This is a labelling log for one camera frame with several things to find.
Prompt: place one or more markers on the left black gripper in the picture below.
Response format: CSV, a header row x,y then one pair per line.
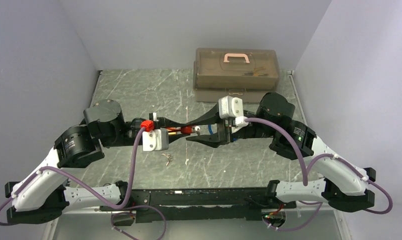
x,y
163,122

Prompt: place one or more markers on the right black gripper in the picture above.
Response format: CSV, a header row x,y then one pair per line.
x,y
211,117

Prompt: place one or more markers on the blue cable lock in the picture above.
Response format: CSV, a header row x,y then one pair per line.
x,y
215,129

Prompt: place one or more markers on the brass padlock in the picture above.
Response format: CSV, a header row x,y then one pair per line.
x,y
174,131

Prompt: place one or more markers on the silver red lock key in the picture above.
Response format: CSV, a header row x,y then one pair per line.
x,y
196,129

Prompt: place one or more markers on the red cable lock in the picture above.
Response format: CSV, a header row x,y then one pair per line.
x,y
187,130

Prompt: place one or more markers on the bunch of silver keys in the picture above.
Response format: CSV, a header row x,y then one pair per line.
x,y
169,158

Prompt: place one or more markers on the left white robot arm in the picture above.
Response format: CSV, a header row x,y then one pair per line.
x,y
52,188

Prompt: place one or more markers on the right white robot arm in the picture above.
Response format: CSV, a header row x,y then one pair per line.
x,y
325,176

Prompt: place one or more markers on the brown plastic toolbox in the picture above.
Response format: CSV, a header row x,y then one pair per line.
x,y
247,74

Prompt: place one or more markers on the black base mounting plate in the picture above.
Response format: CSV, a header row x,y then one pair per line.
x,y
249,203

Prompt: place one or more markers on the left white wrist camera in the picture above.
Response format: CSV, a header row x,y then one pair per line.
x,y
154,139

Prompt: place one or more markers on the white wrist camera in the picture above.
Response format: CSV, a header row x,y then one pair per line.
x,y
154,139
232,108

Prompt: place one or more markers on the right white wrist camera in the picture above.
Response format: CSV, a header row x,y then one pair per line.
x,y
232,108

